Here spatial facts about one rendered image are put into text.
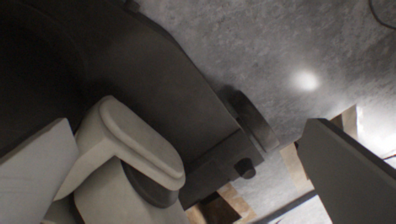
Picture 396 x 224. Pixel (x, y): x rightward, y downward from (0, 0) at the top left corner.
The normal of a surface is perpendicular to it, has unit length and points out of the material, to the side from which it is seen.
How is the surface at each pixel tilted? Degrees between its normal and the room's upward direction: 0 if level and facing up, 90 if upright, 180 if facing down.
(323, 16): 0
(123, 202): 44
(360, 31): 0
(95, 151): 0
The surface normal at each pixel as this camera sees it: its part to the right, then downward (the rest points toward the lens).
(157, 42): 0.25, 0.53
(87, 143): -0.33, -0.23
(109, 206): -0.21, -0.05
